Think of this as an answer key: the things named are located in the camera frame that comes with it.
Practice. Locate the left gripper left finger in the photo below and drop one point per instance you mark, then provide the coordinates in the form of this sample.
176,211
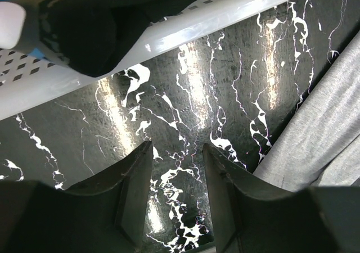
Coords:
103,213

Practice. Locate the black blue white garment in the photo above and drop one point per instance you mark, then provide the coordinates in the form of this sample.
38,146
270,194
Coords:
88,36

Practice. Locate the white plastic basket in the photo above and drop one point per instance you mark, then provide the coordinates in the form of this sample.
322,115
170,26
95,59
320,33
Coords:
27,82

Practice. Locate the grey t shirt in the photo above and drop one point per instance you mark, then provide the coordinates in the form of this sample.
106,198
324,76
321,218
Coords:
320,144

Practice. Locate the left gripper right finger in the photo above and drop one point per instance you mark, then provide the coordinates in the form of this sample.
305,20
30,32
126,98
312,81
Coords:
251,215

